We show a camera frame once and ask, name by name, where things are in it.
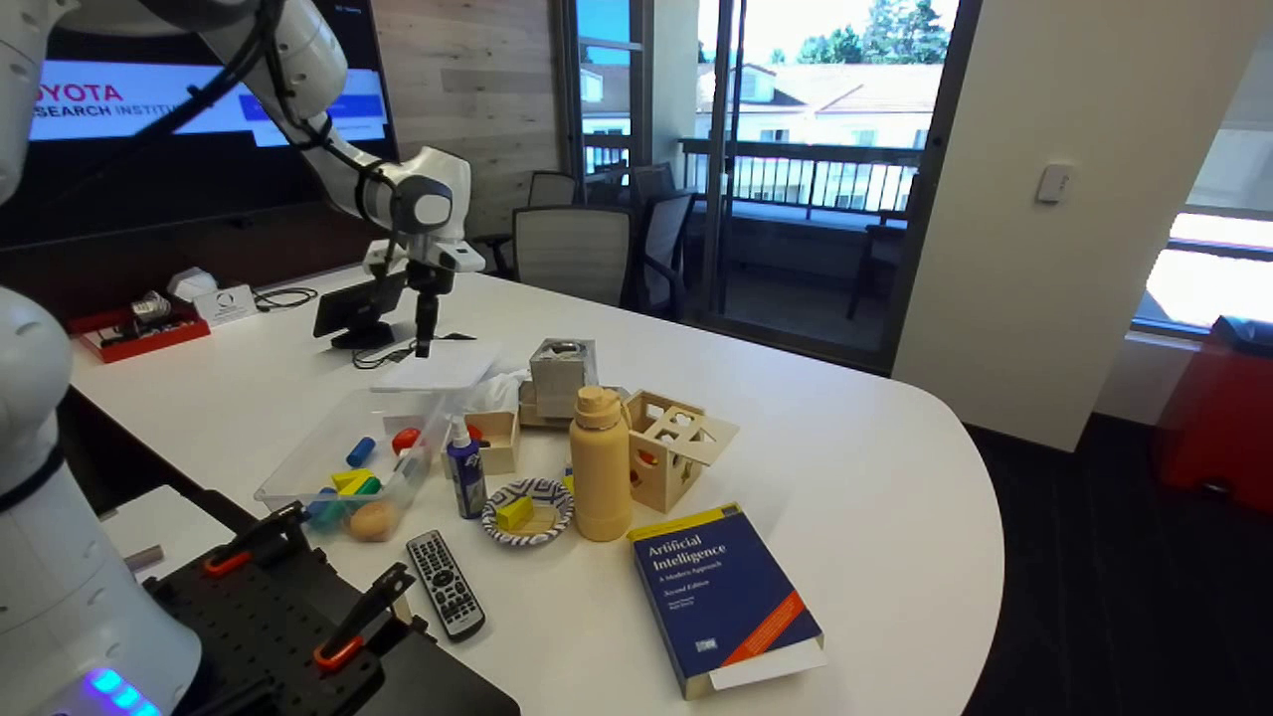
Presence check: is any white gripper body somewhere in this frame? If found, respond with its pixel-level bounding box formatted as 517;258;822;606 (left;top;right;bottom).
361;234;488;297

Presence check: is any grey cardboard box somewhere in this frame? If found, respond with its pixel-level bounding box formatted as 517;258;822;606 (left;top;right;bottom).
512;336;600;429

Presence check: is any small bowl with items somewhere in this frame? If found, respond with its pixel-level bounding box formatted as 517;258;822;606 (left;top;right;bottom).
462;406;525;479

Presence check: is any clear plastic storage box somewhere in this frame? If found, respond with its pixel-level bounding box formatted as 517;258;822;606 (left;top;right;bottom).
251;382;462;543

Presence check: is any white small box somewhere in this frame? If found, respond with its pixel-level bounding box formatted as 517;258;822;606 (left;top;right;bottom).
195;279;259;326

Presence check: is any grey office chair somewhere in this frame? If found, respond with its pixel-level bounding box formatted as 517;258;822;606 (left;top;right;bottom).
511;203;634;311

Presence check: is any yellow flat toy block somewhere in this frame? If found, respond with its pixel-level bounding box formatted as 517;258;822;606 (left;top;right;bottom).
331;466;382;500

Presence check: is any green toy cylinder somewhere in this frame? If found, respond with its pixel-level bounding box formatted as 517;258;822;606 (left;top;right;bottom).
301;488;350;535

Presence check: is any tan water bottle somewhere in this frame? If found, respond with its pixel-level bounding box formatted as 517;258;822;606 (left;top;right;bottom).
568;382;638;544

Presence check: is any dark office chair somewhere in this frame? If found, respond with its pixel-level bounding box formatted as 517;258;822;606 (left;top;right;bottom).
628;193;702;324

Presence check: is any white small device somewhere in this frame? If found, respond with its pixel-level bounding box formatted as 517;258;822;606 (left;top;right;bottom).
163;268;223;308

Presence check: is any blue patterned bowl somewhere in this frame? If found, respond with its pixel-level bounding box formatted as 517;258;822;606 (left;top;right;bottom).
478;472;578;555

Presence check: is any black remote control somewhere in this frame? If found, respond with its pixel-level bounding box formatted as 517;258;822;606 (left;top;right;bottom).
401;525;488;646

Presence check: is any red tray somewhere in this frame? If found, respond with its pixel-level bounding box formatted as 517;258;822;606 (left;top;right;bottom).
71;297;214;365

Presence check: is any wooden shape sorter cube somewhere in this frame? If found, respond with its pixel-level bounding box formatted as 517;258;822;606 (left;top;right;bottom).
622;387;739;517

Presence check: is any black orange bar clamp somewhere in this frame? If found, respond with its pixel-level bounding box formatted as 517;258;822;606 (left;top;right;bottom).
312;556;417;678
195;496;312;581

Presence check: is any black perforated mounting board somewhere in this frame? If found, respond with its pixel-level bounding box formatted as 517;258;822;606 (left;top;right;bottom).
140;535;525;716

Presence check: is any balcony railing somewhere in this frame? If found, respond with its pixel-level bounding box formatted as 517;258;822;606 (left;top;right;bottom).
671;137;933;222

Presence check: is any blue hardcover book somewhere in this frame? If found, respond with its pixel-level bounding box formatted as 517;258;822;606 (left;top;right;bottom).
626;500;826;704

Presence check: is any dark balcony chair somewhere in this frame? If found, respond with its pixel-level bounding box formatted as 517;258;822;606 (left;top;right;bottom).
846;216;921;324

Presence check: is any red bin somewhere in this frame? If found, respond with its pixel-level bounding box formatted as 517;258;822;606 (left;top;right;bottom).
1150;316;1273;520

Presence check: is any black camera on stand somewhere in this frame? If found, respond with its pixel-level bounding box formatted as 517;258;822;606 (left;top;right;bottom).
312;272;410;353

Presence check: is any coiled grey cable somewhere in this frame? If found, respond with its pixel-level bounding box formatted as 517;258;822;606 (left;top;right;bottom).
255;279;321;316

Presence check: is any wall television screen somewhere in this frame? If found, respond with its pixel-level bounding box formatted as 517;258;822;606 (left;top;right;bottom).
0;0;401;256

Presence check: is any white wall light switch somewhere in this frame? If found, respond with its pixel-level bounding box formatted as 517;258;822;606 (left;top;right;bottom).
1031;159;1074;211

